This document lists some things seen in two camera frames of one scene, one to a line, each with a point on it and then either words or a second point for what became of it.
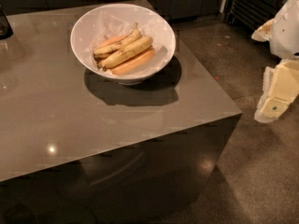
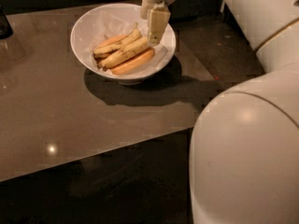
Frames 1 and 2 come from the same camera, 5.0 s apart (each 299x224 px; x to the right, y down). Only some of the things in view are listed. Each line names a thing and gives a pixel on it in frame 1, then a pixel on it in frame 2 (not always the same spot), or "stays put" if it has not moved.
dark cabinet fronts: [176, 1] stays put
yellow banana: [127, 51] stays put
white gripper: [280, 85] to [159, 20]
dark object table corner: [6, 29] stays put
